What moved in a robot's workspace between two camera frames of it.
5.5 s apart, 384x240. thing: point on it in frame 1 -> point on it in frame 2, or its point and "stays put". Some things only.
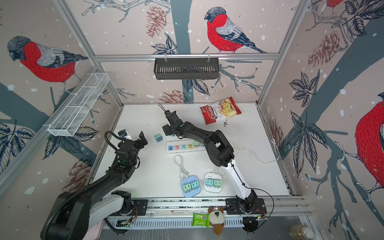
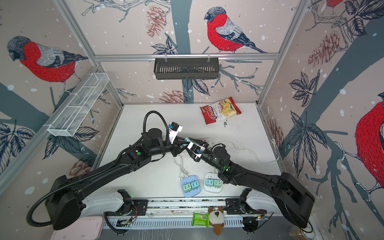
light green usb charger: (217, 183) stays put
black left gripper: (142, 138) -> (176, 146)
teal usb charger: (195, 185) stays put
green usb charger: (187, 188) stays put
